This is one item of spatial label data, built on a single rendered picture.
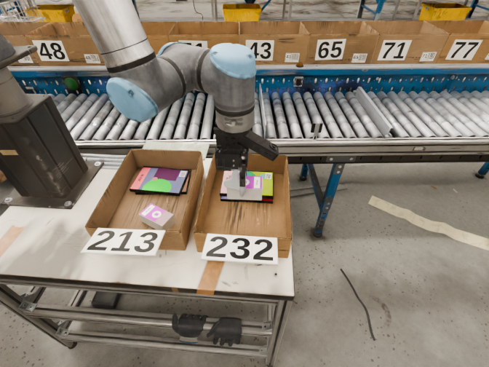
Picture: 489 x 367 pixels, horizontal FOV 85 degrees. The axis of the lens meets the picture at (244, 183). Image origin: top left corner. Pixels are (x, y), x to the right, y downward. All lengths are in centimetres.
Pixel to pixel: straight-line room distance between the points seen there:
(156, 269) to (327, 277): 112
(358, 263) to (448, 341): 53
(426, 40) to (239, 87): 155
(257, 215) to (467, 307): 138
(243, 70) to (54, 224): 83
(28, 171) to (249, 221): 75
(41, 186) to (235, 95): 82
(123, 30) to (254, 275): 65
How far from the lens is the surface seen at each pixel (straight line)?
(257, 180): 77
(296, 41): 173
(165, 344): 140
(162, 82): 56
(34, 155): 107
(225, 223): 91
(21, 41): 208
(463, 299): 200
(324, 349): 157
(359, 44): 183
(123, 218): 101
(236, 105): 58
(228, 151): 67
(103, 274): 91
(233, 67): 55
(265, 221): 91
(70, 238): 104
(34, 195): 124
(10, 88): 106
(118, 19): 53
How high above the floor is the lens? 147
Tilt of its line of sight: 43 degrees down
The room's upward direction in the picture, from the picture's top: straight up
